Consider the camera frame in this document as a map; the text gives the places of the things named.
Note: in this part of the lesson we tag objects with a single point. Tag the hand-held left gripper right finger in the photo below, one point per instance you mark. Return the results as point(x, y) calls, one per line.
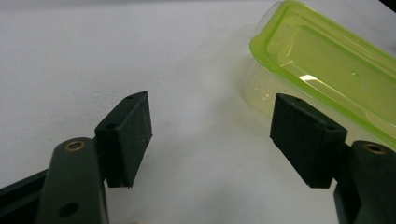
point(311, 143)

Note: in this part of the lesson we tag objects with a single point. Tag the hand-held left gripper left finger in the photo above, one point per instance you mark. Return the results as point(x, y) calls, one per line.
point(124, 143)

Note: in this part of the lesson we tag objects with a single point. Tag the clear container with green lid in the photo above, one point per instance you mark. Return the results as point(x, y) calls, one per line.
point(327, 62)

